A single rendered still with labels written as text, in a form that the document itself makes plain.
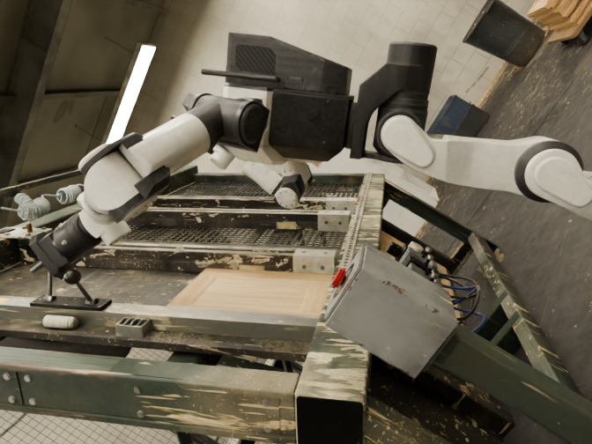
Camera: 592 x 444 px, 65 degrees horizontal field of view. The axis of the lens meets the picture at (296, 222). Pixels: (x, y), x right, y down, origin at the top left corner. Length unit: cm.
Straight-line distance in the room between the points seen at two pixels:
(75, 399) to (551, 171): 110
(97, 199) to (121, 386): 35
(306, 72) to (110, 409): 82
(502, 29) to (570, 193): 418
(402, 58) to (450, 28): 522
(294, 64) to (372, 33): 524
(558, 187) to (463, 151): 22
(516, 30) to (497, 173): 419
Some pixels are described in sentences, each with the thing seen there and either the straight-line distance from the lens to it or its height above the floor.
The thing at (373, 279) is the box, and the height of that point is 90.
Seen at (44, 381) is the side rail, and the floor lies 131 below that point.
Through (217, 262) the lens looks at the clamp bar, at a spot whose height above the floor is 122.
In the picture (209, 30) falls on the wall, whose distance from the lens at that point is 684.
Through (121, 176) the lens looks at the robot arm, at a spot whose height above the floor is 136.
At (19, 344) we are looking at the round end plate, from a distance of 228.
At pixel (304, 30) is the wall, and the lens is 646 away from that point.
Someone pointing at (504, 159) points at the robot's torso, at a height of 72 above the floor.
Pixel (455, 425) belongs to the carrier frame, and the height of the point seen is 38.
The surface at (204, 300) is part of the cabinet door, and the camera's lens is 126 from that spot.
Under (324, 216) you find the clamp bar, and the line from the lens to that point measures 183.
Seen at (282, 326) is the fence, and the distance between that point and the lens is 106.
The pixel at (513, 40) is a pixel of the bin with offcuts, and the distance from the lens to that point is 532.
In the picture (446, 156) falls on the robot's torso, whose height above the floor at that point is 84.
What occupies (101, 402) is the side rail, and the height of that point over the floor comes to 119.
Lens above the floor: 102
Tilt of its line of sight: 2 degrees up
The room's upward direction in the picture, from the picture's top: 59 degrees counter-clockwise
